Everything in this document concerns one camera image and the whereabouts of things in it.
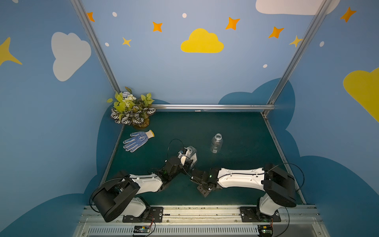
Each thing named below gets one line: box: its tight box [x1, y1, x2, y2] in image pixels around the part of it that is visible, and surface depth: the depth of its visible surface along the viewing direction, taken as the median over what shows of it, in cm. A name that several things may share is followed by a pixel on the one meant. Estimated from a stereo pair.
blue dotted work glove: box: [122, 129, 155, 153], surface depth 106 cm
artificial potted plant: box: [106, 86, 157, 129], surface depth 97 cm
